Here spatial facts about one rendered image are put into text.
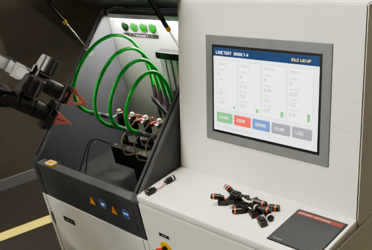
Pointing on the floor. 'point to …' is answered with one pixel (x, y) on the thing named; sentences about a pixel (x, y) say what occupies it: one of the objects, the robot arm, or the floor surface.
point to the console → (247, 165)
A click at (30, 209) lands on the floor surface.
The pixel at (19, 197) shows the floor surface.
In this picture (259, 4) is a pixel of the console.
